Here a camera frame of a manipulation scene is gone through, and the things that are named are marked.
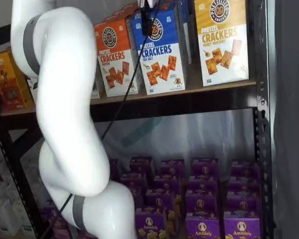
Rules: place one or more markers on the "wooden shelf board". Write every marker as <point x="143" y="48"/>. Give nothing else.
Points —
<point x="193" y="85"/>

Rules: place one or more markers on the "Simple Mills Sweet Thins box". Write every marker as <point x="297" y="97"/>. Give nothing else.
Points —
<point x="33" y="87"/>

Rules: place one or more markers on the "black metal shelf frame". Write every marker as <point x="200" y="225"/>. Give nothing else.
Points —
<point x="164" y="105"/>

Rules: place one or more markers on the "orange cheddar pretzel crackers box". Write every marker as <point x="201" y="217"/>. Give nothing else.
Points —
<point x="114" y="62"/>
<point x="119" y="15"/>

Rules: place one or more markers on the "purple Annie's snack box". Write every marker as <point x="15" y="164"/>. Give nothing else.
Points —
<point x="204" y="168"/>
<point x="149" y="225"/>
<point x="159" y="201"/>
<point x="61" y="230"/>
<point x="137" y="198"/>
<point x="243" y="205"/>
<point x="201" y="203"/>
<point x="141" y="165"/>
<point x="133" y="181"/>
<point x="166" y="183"/>
<point x="203" y="183"/>
<point x="244" y="186"/>
<point x="245" y="170"/>
<point x="53" y="213"/>
<point x="242" y="229"/>
<point x="172" y="168"/>
<point x="202" y="228"/>

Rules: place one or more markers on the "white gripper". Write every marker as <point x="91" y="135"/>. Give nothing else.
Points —
<point x="153" y="3"/>

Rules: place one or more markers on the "yellow orange snack box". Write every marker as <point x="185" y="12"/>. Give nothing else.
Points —
<point x="7" y="82"/>

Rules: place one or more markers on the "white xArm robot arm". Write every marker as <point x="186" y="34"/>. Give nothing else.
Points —
<point x="64" y="74"/>

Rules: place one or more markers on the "blue white pretzel crackers box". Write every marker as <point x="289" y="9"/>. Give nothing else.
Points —
<point x="162" y="62"/>

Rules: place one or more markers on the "yellow honey mustard crackers box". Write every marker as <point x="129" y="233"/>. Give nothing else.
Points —
<point x="221" y="49"/>

